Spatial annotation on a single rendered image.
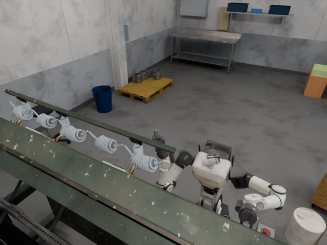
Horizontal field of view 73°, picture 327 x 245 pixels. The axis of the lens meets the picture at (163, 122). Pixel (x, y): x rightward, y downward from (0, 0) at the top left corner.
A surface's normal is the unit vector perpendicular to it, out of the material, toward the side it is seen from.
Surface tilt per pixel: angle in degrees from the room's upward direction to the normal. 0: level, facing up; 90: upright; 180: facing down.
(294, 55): 90
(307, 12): 90
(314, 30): 90
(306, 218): 0
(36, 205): 0
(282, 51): 90
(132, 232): 32
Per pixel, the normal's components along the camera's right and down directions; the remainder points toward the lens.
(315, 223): 0.01, -0.84
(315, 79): -0.52, 0.45
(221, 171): -0.18, -0.60
